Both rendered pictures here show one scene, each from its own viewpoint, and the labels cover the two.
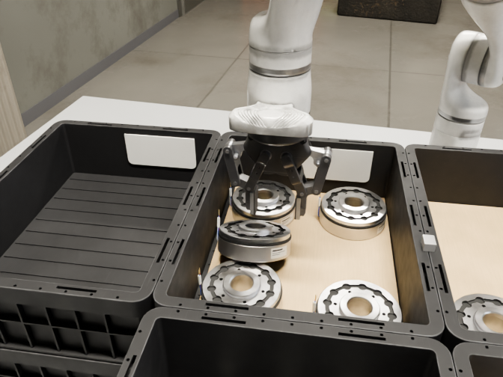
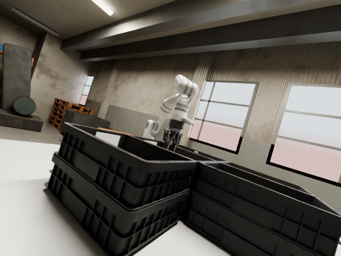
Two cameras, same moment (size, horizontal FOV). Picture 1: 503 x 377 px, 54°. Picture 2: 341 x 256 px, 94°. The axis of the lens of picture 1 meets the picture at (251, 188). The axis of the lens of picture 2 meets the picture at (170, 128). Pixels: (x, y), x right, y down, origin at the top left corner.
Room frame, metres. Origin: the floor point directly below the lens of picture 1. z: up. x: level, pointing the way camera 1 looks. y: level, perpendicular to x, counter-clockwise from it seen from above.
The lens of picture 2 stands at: (0.24, 0.69, 1.00)
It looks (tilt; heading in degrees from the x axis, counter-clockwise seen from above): 1 degrees up; 294
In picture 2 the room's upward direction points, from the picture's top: 17 degrees clockwise
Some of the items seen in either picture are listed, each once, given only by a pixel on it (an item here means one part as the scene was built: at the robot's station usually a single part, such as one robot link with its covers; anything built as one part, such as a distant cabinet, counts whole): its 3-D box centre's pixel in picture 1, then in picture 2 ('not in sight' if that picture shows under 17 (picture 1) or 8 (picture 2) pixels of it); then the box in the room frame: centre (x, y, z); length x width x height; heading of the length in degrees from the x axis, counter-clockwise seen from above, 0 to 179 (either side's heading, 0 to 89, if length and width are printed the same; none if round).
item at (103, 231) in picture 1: (98, 222); (127, 159); (0.57, 0.23, 0.87); 0.40 x 0.30 x 0.11; 171
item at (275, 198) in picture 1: (263, 195); not in sight; (0.65, -0.02, 0.86); 0.05 x 0.05 x 0.01
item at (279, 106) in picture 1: (276, 89); (182, 116); (0.52, -0.03, 1.10); 0.11 x 0.09 x 0.06; 169
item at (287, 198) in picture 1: (263, 197); not in sight; (0.65, -0.02, 0.86); 0.10 x 0.10 x 0.01
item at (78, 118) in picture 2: not in sight; (84, 127); (4.51, -2.74, 0.38); 1.09 x 0.90 x 0.75; 76
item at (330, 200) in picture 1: (353, 205); not in sight; (0.63, -0.16, 0.86); 0.10 x 0.10 x 0.01
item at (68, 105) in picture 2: not in sight; (71, 116); (5.90, -3.16, 0.48); 1.35 x 0.94 x 0.96; 166
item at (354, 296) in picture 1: (359, 307); not in sight; (0.41, -0.13, 0.86); 0.05 x 0.05 x 0.01
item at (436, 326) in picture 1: (303, 212); (173, 150); (0.53, -0.07, 0.92); 0.40 x 0.30 x 0.02; 171
